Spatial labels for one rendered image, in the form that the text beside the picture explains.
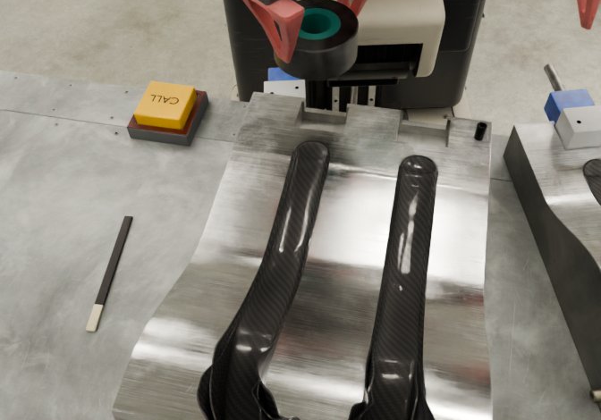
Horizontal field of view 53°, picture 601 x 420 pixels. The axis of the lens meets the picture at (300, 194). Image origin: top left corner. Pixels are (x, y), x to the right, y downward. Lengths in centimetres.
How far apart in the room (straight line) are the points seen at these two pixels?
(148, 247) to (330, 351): 29
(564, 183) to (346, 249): 25
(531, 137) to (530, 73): 143
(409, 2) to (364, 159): 40
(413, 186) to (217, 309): 23
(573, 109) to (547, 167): 7
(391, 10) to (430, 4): 6
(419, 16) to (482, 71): 117
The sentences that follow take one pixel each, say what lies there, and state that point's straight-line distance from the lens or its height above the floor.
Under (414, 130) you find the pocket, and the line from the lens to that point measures 67.
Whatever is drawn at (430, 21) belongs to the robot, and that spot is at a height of 79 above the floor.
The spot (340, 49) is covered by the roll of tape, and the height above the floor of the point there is 100.
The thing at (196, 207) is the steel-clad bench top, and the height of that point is 80.
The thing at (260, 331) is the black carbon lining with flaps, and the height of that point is 92.
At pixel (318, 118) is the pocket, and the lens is 68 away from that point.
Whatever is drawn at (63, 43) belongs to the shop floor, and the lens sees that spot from 236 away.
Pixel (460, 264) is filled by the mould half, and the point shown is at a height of 88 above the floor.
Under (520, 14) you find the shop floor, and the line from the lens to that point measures 237.
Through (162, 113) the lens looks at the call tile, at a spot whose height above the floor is 84.
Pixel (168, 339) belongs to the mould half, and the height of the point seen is 93.
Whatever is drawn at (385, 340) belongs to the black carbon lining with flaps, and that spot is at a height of 91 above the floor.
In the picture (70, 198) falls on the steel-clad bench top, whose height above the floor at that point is 80.
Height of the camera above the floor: 135
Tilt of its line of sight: 53 degrees down
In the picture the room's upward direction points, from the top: 4 degrees counter-clockwise
